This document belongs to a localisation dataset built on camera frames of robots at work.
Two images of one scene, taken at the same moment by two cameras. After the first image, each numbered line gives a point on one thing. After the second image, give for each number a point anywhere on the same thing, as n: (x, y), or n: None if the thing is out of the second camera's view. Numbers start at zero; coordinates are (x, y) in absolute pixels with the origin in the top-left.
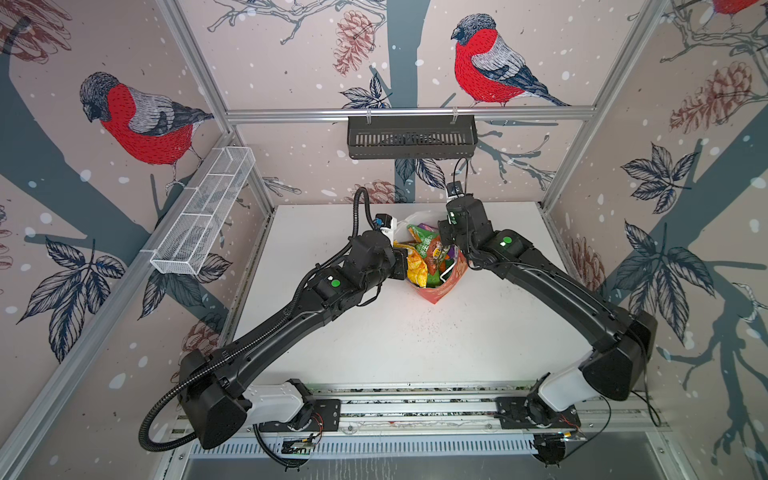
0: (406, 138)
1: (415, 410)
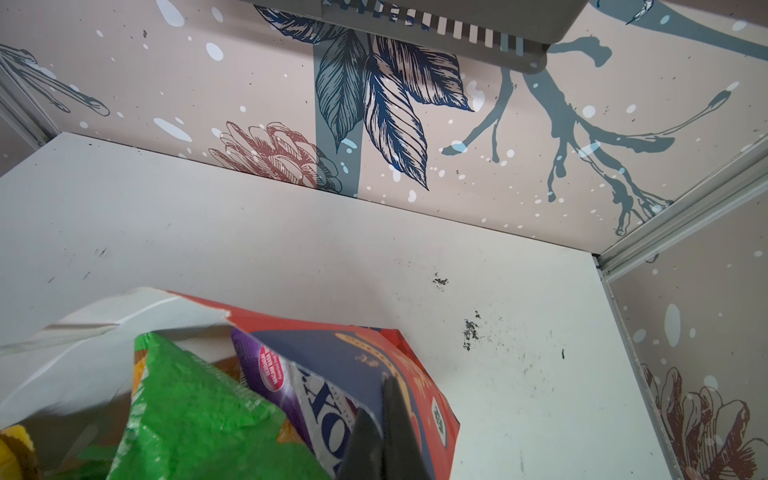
0: (510, 36)
1: None
